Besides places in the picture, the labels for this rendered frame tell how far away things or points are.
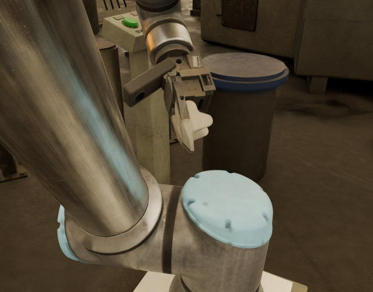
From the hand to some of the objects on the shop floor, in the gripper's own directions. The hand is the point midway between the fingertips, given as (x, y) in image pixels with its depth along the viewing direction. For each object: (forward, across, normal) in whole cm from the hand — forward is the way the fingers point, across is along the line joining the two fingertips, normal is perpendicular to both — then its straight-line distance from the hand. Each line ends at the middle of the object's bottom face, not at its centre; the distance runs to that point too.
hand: (185, 146), depth 60 cm
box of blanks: (-87, +112, -170) cm, 222 cm away
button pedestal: (-18, +68, -4) cm, 71 cm away
